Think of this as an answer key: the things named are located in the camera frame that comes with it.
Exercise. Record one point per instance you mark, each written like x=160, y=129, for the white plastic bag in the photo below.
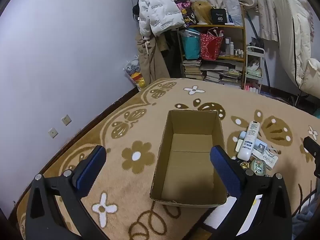
x=232, y=7

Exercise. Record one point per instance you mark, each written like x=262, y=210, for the blond wig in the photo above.
x=203, y=12

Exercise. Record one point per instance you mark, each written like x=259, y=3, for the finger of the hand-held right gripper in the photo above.
x=312, y=147

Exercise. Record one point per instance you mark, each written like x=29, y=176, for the cardboard box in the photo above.
x=185, y=170

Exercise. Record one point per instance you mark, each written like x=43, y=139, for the white puffer jacket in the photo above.
x=157, y=7

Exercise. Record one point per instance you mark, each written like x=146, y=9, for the wooden shelf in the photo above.
x=235, y=33

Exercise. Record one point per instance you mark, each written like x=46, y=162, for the white bottle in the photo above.
x=232, y=48
x=227, y=47

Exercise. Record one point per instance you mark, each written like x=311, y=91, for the white paper sheet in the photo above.
x=220, y=217

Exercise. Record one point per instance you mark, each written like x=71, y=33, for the light blue small device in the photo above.
x=259, y=148

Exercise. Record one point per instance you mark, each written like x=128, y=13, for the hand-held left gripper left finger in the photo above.
x=91, y=170

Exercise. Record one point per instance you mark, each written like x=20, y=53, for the teal bag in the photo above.
x=191, y=46

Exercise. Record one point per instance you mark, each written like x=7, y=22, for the white plush toy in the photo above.
x=253, y=65

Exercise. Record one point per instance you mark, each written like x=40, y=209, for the beige hanging trousers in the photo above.
x=150, y=62

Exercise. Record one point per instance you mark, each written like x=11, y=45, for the pile of books and cardboard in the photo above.
x=225, y=76

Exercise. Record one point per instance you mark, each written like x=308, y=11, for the beige wall socket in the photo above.
x=53, y=132
x=66, y=120

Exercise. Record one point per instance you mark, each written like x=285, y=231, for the white trolley cart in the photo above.
x=253, y=80

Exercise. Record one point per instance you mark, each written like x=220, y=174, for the black hanging garment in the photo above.
x=173, y=55

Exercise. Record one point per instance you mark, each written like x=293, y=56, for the colourful plush toy bag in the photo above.
x=136, y=76

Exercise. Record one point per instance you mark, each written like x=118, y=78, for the purple patterned bag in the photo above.
x=185, y=12

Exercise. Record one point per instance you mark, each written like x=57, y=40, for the black box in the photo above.
x=219, y=17

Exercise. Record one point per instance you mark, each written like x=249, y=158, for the round printed tin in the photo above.
x=257, y=166

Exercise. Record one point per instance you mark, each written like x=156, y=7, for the beige floral rug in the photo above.
x=120, y=192

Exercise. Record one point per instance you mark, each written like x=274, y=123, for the red patterned bag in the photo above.
x=210, y=46

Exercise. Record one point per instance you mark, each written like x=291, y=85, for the long white remote control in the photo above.
x=247, y=142

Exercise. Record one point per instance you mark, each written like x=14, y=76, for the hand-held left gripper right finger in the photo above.
x=223, y=172

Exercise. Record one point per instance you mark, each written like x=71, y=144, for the grey fuzzy clothing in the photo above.
x=306, y=222

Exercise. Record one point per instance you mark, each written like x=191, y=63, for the stack of books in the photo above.
x=192, y=70

